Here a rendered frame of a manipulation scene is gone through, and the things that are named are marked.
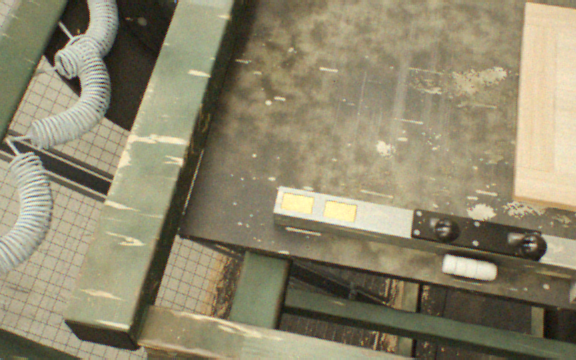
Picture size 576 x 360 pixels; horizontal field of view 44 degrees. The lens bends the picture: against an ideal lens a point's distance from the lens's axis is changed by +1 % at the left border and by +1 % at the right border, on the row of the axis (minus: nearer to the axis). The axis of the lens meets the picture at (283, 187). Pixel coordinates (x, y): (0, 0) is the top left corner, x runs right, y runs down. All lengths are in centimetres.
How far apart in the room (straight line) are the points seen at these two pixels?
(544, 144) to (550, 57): 20
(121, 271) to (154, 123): 26
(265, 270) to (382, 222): 21
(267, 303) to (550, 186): 51
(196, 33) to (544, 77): 63
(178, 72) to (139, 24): 67
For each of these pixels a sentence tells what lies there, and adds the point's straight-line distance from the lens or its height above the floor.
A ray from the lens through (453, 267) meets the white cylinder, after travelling 114.
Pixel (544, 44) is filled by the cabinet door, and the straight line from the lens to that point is 144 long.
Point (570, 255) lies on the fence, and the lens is 119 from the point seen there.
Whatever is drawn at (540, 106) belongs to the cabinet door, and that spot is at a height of 134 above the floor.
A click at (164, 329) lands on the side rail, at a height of 181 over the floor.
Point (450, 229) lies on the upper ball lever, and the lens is 102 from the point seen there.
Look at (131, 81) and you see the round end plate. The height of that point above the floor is 189.
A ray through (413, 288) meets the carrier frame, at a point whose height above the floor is 79.
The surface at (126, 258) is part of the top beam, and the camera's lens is 106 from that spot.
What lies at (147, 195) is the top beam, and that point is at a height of 190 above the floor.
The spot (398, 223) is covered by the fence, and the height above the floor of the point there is 154.
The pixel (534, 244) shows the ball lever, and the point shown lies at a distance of 104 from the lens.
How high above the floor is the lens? 215
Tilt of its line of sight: 23 degrees down
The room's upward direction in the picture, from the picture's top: 64 degrees counter-clockwise
